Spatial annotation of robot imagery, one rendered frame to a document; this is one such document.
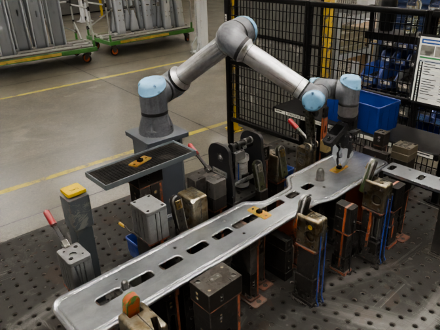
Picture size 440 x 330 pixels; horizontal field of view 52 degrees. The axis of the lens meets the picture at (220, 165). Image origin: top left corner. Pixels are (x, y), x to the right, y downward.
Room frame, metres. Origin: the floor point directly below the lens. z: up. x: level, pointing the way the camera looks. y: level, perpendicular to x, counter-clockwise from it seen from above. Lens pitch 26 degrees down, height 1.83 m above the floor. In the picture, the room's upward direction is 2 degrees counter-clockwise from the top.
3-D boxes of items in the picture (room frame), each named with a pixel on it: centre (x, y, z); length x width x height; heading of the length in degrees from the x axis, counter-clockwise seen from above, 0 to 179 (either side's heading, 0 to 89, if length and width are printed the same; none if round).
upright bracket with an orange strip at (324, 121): (1.80, -0.45, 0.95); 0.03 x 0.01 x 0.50; 131
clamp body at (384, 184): (1.42, -0.57, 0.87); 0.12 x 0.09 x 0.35; 41
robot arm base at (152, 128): (1.84, 0.27, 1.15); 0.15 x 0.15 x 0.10
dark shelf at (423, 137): (2.05, -0.67, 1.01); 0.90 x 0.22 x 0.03; 41
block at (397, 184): (1.52, -0.66, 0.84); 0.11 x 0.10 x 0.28; 41
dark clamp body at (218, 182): (1.44, 0.03, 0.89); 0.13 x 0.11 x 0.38; 41
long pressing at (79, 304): (1.29, -0.12, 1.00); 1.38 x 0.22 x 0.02; 131
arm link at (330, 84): (1.66, -0.40, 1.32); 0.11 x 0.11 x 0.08; 65
